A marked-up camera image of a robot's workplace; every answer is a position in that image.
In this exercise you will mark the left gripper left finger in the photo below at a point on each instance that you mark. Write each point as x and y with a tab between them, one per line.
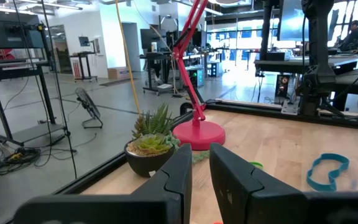
176	180

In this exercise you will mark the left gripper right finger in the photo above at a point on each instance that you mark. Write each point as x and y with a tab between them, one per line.
228	186

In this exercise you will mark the teal rubber band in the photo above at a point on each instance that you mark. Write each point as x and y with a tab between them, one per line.
319	186

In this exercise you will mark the green rubber band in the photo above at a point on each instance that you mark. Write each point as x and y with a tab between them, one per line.
258	164

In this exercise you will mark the potted succulent plant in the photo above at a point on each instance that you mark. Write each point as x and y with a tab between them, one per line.
148	161

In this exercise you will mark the red desk lamp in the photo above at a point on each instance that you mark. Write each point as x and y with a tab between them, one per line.
199	133

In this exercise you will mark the computer case with lights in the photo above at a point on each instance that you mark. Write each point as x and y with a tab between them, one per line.
196	76

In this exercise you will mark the computer case orange fan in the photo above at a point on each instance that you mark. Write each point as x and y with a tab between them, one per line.
282	87

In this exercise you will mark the black floor fan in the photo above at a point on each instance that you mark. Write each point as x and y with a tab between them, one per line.
87	102

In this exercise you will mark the cardboard box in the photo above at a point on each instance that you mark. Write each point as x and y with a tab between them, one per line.
118	73

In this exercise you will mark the black standing desk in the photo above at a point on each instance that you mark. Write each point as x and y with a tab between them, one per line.
154	57

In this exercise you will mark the black workbench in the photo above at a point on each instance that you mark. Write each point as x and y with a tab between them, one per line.
291	63

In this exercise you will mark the small black table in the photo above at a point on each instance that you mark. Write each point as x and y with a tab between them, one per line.
81	54

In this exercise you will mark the computer monitor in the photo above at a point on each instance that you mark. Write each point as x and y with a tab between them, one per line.
292	21

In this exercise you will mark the person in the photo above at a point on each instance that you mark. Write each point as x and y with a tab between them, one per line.
353	37

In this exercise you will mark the black equipment cart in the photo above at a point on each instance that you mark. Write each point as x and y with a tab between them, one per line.
11	69

